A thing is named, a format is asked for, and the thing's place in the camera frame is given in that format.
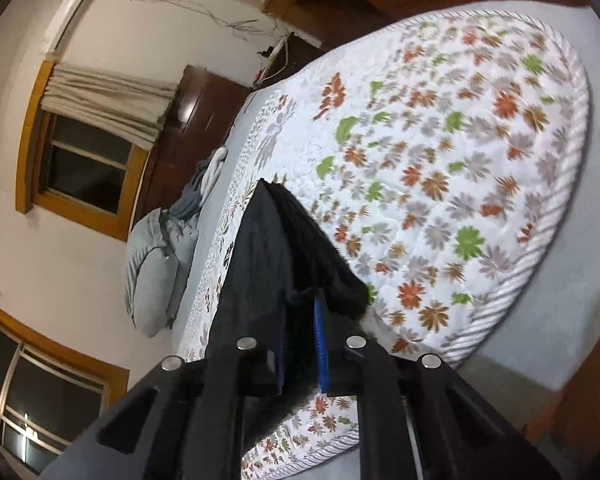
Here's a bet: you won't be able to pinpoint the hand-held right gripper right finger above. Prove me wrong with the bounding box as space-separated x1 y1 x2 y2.
312 301 561 480

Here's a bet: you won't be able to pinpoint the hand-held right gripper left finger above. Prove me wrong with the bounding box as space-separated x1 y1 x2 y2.
42 305 287 480

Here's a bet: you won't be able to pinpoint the black pants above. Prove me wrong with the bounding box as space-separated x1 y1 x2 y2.
200 178 368 466

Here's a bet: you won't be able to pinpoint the folded grey duvet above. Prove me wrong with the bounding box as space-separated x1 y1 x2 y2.
125 207 201 338

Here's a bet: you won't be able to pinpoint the dark grey garment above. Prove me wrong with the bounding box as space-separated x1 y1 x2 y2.
167 157 216 221

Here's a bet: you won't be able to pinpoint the white cloth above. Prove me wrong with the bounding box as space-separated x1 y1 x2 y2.
200 146 229 196

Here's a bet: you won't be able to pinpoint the wood-framed window without curtain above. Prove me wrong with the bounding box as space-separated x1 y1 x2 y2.
0 275 131 476

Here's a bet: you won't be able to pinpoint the floral quilted bed cover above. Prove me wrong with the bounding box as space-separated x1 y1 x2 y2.
180 10 593 480

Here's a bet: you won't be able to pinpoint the dark brown wooden headboard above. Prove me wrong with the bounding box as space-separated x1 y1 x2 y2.
145 65 253 241

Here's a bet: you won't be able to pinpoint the wood-framed window with curtain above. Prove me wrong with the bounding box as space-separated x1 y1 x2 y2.
15 60 148 241

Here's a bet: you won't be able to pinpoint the dark nightstand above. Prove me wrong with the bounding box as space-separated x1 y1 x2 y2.
257 32 323 86

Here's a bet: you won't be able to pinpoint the beige curtain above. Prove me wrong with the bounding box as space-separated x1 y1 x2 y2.
40 62 178 151

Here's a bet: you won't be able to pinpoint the wall cables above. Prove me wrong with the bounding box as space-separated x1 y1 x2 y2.
97 0 281 41

